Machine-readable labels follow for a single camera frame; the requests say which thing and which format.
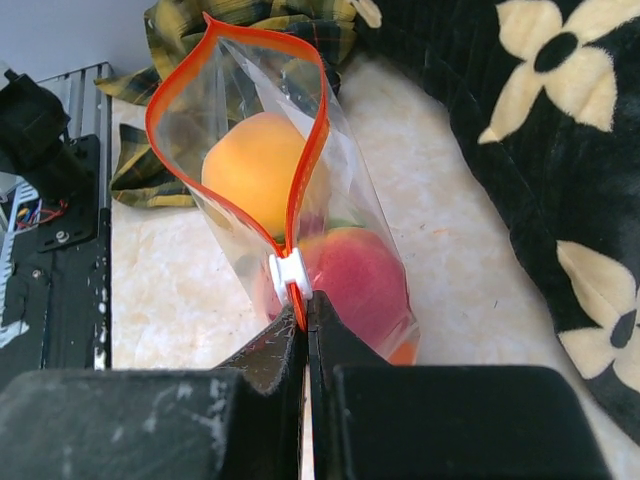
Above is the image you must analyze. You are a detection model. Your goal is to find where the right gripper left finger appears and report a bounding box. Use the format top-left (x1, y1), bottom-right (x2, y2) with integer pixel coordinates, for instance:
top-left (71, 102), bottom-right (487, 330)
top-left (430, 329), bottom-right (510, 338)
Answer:
top-left (214, 307), bottom-right (306, 479)

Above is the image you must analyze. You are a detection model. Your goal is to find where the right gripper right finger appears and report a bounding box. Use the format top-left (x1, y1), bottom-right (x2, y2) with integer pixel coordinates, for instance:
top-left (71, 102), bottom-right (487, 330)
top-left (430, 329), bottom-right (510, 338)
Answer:
top-left (306, 291), bottom-right (389, 479)

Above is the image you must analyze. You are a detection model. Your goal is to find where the red apple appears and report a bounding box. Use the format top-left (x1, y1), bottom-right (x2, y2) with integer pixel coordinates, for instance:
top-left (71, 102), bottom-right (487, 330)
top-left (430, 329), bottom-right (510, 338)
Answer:
top-left (299, 227), bottom-right (412, 358)

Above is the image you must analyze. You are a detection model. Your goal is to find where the yellow-orange peach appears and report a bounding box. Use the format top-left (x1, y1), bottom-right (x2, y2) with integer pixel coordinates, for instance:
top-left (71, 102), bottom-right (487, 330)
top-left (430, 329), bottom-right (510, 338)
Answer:
top-left (201, 112), bottom-right (306, 237)

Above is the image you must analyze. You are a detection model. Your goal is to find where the clear zip top bag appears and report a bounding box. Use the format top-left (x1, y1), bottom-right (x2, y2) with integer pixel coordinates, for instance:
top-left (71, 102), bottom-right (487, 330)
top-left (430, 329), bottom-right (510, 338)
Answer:
top-left (145, 17), bottom-right (420, 365)

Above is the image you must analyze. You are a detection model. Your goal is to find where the orange tangerine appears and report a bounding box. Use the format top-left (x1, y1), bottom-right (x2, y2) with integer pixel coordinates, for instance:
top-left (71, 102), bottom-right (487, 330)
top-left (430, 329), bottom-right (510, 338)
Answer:
top-left (388, 337), bottom-right (419, 366)

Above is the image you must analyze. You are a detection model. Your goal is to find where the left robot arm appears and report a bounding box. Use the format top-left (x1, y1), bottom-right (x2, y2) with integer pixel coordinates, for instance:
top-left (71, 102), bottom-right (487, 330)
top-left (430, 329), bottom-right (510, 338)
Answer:
top-left (1, 67), bottom-right (94, 201)

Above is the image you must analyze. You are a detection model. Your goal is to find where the yellow plaid shirt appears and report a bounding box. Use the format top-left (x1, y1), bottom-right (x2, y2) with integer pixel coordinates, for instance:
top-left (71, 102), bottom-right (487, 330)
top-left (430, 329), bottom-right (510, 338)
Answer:
top-left (94, 0), bottom-right (359, 211)

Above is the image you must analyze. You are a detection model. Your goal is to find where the black floral pillow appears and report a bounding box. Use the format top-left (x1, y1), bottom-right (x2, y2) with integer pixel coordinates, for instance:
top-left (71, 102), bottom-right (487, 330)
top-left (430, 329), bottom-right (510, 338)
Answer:
top-left (356, 1), bottom-right (639, 439)

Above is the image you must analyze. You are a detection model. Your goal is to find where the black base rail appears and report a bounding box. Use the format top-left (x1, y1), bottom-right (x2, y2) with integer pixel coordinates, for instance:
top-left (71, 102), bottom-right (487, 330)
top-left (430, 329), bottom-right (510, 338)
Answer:
top-left (0, 62), bottom-right (114, 386)

